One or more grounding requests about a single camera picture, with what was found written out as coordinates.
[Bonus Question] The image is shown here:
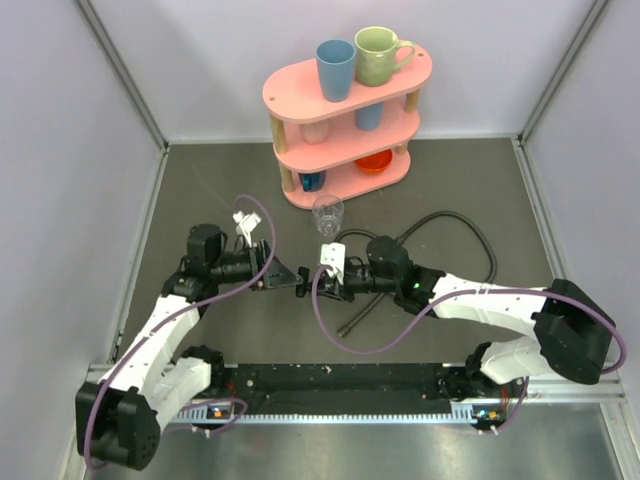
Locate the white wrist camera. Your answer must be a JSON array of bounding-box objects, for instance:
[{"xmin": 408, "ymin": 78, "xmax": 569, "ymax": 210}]
[
  {"xmin": 320, "ymin": 242, "xmax": 346, "ymax": 284},
  {"xmin": 232, "ymin": 210, "xmax": 262, "ymax": 247}
]

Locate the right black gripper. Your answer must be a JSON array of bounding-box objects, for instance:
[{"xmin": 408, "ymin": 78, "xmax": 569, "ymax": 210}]
[{"xmin": 311, "ymin": 263, "xmax": 399, "ymax": 304}]

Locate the orange bowl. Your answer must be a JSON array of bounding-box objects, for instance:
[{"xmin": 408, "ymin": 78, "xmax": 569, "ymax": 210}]
[{"xmin": 354, "ymin": 149, "xmax": 394, "ymax": 175}]

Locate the dark blue mug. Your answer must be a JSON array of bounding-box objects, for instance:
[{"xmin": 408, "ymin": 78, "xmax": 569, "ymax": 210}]
[{"xmin": 298, "ymin": 171, "xmax": 326, "ymax": 193}]

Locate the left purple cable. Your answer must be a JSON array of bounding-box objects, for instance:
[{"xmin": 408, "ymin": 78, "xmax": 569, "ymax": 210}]
[{"xmin": 84, "ymin": 194, "xmax": 277, "ymax": 471}]

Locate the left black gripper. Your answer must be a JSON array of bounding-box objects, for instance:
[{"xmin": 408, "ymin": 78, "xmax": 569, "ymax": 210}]
[{"xmin": 211, "ymin": 238, "xmax": 302, "ymax": 291}]

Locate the green ceramic mug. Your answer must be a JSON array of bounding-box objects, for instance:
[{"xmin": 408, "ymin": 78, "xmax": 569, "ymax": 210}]
[{"xmin": 354, "ymin": 26, "xmax": 416, "ymax": 87}]

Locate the clear plastic cup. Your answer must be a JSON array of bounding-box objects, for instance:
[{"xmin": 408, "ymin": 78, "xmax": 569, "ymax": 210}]
[{"xmin": 312, "ymin": 195, "xmax": 344, "ymax": 236}]

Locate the purple cable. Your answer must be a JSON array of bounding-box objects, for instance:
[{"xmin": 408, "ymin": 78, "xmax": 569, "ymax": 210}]
[
  {"xmin": 311, "ymin": 267, "xmax": 629, "ymax": 436},
  {"xmin": 84, "ymin": 194, "xmax": 277, "ymax": 471}
]

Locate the blue cup middle shelf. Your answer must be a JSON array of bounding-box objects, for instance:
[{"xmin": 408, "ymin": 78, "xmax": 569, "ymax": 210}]
[{"xmin": 355, "ymin": 102, "xmax": 384, "ymax": 131}]

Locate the black corrugated hose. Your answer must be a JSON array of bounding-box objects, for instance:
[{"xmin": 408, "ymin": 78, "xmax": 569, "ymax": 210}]
[{"xmin": 335, "ymin": 210, "xmax": 499, "ymax": 336}]

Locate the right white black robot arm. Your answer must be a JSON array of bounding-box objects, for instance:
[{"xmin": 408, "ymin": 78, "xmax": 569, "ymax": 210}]
[{"xmin": 311, "ymin": 236, "xmax": 622, "ymax": 396}]

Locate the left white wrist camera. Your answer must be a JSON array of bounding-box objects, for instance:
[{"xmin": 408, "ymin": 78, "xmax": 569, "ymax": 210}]
[{"xmin": 232, "ymin": 210, "xmax": 262, "ymax": 247}]

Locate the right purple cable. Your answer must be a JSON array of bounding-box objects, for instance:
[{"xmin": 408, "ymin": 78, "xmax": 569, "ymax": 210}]
[{"xmin": 311, "ymin": 267, "xmax": 629, "ymax": 436}]

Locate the aluminium rail frame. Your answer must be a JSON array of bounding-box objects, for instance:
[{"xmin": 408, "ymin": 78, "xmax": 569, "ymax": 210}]
[{"xmin": 82, "ymin": 362, "xmax": 626, "ymax": 426}]

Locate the pink cup middle shelf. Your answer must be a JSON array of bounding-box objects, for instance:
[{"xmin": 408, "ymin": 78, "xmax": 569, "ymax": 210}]
[{"xmin": 300, "ymin": 120, "xmax": 330, "ymax": 145}]

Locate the pink three-tier shelf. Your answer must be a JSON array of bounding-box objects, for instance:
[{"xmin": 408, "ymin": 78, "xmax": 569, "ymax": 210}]
[{"xmin": 262, "ymin": 46, "xmax": 432, "ymax": 209}]

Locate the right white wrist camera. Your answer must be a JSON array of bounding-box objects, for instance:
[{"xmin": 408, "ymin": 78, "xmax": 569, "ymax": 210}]
[{"xmin": 320, "ymin": 242, "xmax": 346, "ymax": 284}]

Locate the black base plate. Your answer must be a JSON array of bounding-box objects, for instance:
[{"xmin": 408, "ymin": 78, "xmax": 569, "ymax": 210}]
[{"xmin": 212, "ymin": 363, "xmax": 474, "ymax": 416}]

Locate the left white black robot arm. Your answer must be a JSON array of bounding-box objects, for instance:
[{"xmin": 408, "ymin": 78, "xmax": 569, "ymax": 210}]
[{"xmin": 75, "ymin": 224, "xmax": 303, "ymax": 470}]

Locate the black valve fitting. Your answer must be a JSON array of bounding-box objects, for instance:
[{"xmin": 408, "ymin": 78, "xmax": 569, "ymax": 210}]
[{"xmin": 295, "ymin": 266, "xmax": 314, "ymax": 298}]

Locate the blue tumbler on top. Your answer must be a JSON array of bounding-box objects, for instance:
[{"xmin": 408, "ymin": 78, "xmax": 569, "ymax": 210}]
[{"xmin": 316, "ymin": 39, "xmax": 356, "ymax": 103}]

